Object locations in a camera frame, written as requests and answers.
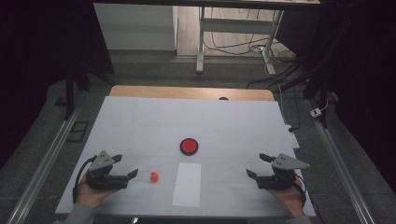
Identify small white paper sheet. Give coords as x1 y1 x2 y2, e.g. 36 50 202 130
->
172 161 203 208

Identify right hand-held gripper black cable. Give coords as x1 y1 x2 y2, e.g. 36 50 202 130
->
293 174 307 208

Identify black floor socket plate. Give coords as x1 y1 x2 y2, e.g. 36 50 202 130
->
66 120 90 144

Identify aluminium floor rail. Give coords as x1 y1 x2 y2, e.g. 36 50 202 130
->
306 99 376 224
6 102 83 224

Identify white cabinet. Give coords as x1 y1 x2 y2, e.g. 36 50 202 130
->
92 3 178 52

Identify white desk frame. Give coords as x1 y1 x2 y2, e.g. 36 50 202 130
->
195 0 321 76

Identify red round disc black rim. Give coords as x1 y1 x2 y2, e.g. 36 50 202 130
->
179 137 199 157

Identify large white table sheet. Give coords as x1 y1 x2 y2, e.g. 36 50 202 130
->
55 95 317 217

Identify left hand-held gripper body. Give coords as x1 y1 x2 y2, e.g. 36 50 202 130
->
85 149 129 191

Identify person's right hand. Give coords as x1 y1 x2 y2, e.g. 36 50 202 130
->
267 176 306 218

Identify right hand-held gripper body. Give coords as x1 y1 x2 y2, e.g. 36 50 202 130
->
256 152 311 190

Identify person's left hand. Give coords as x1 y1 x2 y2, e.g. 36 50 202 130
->
75 172 118 209

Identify white power strip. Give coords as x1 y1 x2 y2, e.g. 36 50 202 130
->
284 124 301 149

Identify tangle of floor cables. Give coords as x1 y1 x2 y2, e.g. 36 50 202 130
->
204 7 297 88

